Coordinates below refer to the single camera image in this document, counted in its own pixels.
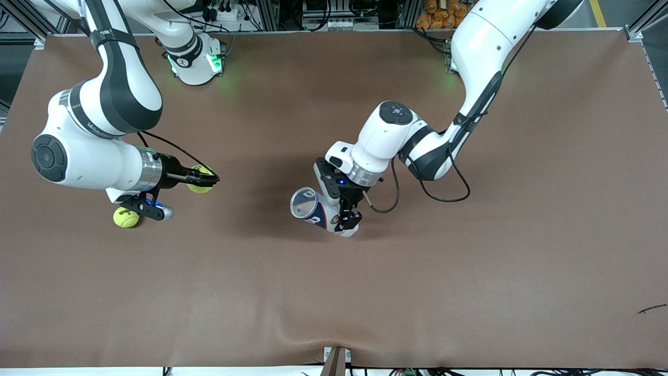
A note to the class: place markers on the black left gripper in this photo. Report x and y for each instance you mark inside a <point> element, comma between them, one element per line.
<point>352,195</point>

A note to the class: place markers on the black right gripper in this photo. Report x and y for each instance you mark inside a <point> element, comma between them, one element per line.
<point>171,172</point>

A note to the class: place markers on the yellow tennis ball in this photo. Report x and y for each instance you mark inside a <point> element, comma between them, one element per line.
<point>124,219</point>
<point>201,188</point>

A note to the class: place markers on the silver tennis ball can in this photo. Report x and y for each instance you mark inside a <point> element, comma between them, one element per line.
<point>318,214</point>

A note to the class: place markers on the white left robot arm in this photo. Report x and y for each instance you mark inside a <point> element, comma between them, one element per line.
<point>386,136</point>

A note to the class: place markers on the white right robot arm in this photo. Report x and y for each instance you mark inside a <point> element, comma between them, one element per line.
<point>94,162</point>

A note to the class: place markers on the brown table mat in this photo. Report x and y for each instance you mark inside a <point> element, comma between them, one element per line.
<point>334,287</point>

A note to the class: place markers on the white power strip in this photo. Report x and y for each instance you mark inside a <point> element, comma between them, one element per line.
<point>229,14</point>

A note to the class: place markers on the white terminal block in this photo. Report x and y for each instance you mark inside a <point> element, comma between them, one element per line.
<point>342,24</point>

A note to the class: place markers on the orange bags pile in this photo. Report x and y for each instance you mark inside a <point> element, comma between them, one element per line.
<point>436,15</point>

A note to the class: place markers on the metal table clamp bracket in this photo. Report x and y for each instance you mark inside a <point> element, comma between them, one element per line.
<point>336,363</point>

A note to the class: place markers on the aluminium frame profile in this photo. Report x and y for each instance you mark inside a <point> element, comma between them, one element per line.
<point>407,13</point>
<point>270,13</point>
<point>21,15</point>
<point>634,34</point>

